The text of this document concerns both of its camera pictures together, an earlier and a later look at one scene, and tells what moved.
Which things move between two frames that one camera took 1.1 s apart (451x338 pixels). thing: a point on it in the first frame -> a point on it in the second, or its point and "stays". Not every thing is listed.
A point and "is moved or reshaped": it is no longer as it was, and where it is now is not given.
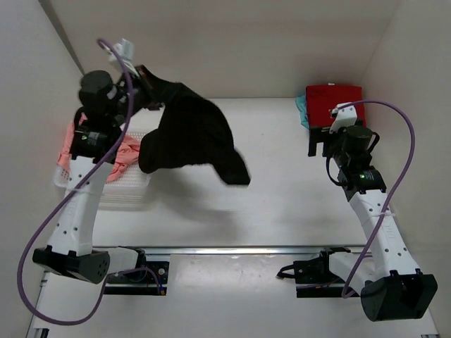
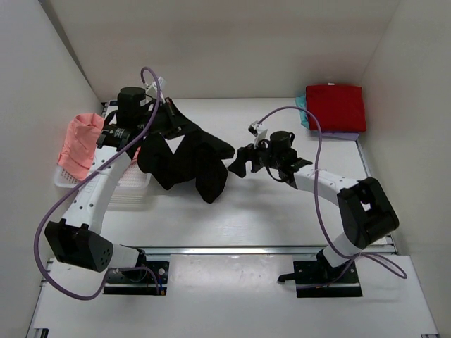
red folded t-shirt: x=320 y=99 stays
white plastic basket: x=128 y=193 stays
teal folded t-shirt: x=301 y=106 stays
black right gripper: x=320 y=135 -> x=254 y=159
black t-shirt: x=192 y=130 is moved or reshaped
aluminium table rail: x=239 y=249 stays
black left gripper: x=141 y=86 -> x=173 y=117
